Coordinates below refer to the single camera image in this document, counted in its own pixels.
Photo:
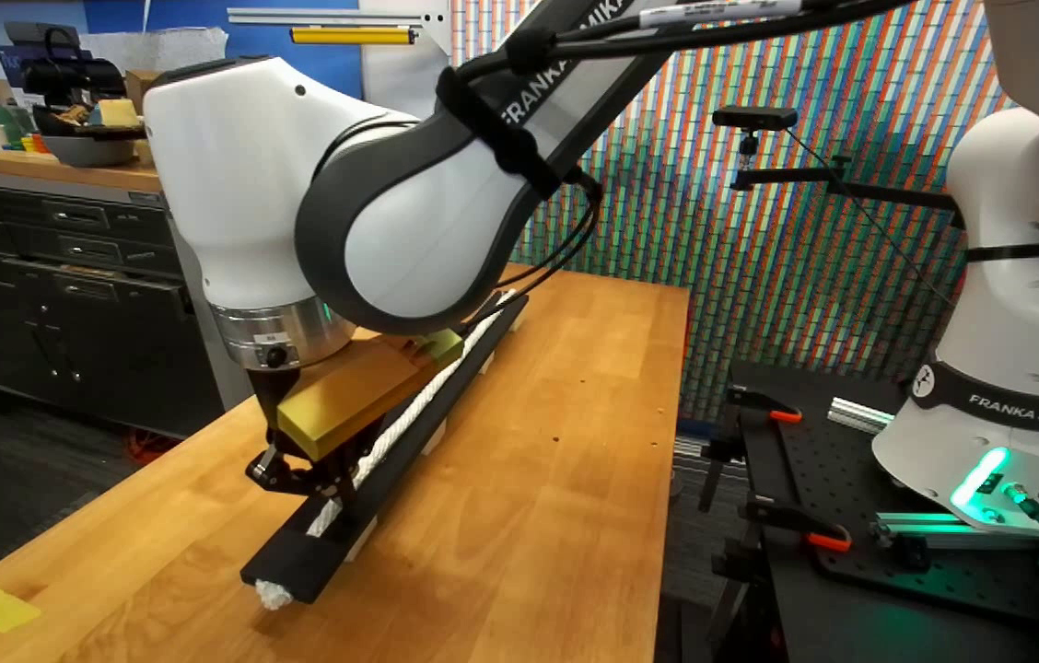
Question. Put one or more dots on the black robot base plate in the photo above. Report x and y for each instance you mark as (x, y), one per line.
(886, 598)

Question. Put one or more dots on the long black channel rail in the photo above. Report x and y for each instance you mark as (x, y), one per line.
(325, 530)

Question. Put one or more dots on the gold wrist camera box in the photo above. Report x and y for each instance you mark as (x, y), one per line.
(360, 384)

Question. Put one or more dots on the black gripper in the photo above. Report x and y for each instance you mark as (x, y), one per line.
(280, 466)

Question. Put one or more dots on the orange black clamp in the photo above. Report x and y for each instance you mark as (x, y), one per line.
(774, 412)
(824, 535)

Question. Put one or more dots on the grey metal tool cabinet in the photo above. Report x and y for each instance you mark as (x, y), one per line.
(98, 306)

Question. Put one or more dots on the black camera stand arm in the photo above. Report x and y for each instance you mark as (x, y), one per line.
(834, 174)

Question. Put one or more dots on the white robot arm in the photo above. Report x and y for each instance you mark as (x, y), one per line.
(297, 195)

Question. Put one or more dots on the blue foam board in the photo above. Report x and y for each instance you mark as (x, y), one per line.
(320, 40)

